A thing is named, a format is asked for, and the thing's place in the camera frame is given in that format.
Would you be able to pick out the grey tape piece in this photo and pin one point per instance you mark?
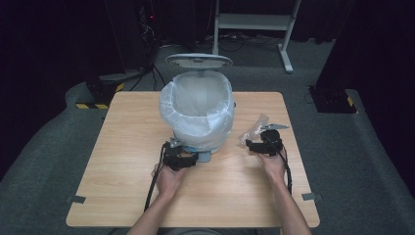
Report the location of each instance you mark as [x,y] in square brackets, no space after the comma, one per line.
[310,196]
[76,199]

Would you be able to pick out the person's right hand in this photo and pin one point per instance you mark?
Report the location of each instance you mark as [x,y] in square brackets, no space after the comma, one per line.
[274,166]

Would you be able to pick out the white metal stand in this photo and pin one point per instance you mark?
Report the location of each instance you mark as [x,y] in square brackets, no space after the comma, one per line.
[254,21]

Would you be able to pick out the person's left hand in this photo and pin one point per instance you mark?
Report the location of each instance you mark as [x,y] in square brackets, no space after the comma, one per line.
[168,181]

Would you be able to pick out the black base with yellow stripes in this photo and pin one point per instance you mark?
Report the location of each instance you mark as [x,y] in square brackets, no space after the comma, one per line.
[332,101]
[101,91]

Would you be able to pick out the clear plastic bin liner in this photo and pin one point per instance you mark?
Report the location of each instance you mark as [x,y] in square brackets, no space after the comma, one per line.
[199,98]

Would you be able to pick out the white pedal trash bin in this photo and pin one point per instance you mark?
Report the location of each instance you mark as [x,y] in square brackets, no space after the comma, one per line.
[199,61]

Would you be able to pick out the long clear plastic wrapper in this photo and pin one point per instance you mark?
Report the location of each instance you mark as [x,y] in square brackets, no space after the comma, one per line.
[253,132]

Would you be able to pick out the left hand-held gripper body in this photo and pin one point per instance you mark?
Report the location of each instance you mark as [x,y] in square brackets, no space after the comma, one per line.
[173,153]

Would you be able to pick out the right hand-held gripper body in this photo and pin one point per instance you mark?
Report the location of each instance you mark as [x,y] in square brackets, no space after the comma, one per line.
[272,140]

